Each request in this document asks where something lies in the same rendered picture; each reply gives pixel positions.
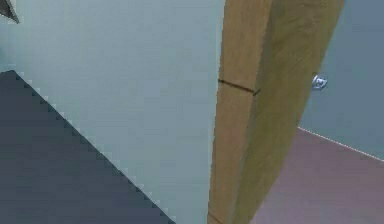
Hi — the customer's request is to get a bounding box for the wooden room door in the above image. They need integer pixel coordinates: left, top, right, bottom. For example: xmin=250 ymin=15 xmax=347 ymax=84
xmin=207 ymin=0 xmax=346 ymax=224

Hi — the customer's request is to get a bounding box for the dark grey framed picture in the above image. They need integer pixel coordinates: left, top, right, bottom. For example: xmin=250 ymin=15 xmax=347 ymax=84
xmin=0 ymin=0 xmax=21 ymax=25

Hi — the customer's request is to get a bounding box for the silver door handle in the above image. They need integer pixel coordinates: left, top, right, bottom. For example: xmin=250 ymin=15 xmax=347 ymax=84
xmin=311 ymin=73 xmax=329 ymax=91

